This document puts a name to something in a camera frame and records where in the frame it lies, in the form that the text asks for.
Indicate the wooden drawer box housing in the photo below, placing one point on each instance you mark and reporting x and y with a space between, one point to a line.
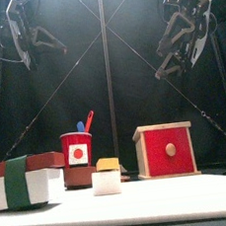
139 155

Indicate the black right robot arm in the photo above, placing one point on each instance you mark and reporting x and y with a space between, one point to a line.
220 3

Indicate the blue toy spoon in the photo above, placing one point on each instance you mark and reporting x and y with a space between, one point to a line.
80 127

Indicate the red toy cup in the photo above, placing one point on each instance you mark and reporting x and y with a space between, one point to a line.
69 146

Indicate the yellow egg toy sushi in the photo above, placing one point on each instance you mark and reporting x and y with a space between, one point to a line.
106 182

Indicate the white cutting board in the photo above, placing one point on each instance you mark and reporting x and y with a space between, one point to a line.
161 202

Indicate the red green-banded toy sushi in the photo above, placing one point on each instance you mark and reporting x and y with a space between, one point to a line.
44 185

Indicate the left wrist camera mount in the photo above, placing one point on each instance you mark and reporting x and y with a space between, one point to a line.
17 36

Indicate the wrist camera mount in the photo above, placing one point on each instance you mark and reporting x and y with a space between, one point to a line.
202 38
17 36

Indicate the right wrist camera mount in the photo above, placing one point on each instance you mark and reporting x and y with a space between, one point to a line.
202 38

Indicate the grey vertical frame pole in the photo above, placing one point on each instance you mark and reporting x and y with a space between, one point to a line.
109 85

